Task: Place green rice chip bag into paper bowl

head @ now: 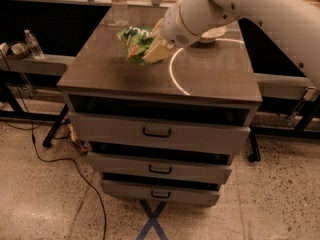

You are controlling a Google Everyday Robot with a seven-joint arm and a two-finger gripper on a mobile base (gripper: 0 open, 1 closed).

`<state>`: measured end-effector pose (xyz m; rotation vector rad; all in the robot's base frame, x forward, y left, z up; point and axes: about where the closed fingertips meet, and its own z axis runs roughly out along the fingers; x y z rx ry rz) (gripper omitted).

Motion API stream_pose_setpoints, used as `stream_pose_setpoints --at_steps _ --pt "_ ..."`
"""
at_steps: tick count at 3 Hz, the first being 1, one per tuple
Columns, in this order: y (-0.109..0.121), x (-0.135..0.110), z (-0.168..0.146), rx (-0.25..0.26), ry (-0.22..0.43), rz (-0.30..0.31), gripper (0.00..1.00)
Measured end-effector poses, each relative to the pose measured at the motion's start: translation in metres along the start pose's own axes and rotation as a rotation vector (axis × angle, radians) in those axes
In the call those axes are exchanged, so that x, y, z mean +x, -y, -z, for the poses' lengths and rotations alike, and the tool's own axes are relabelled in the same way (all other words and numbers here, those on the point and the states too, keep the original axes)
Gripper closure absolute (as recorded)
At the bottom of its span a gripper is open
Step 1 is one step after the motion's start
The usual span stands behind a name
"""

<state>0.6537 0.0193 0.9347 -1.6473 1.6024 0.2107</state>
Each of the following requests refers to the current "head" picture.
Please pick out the white paper bowl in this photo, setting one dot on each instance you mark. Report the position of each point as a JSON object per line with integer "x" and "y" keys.
{"x": 211, "y": 35}

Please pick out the clear water bottle on cabinet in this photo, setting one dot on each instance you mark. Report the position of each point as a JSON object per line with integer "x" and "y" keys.
{"x": 120, "y": 12}

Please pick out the small bowl on shelf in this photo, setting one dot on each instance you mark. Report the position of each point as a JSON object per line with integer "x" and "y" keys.
{"x": 17, "y": 50}

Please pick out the grey drawer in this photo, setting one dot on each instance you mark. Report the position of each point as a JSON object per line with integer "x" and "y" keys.
{"x": 163, "y": 134}
{"x": 171, "y": 194}
{"x": 158, "y": 168}

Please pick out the small water bottle on shelf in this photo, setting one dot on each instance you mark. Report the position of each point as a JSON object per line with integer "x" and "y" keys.
{"x": 33, "y": 45}

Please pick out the green rice chip bag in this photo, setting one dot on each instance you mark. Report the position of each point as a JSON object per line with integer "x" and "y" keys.
{"x": 136, "y": 41}

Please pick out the grey drawer cabinet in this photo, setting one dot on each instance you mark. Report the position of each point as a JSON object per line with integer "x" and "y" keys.
{"x": 212, "y": 85}

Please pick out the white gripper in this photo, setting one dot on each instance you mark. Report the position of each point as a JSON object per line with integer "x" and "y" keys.
{"x": 174, "y": 26}

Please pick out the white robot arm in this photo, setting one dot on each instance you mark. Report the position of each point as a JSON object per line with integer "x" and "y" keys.
{"x": 293, "y": 25}

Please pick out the bottom grey drawer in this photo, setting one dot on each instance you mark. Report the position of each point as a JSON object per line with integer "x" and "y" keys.
{"x": 171, "y": 194}

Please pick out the middle grey drawer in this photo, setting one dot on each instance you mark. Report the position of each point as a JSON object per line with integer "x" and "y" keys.
{"x": 158, "y": 168}

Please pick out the power strip on floor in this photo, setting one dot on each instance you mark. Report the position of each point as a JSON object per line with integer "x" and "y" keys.
{"x": 78, "y": 144}

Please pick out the top grey drawer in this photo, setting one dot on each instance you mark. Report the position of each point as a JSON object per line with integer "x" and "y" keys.
{"x": 163, "y": 134}

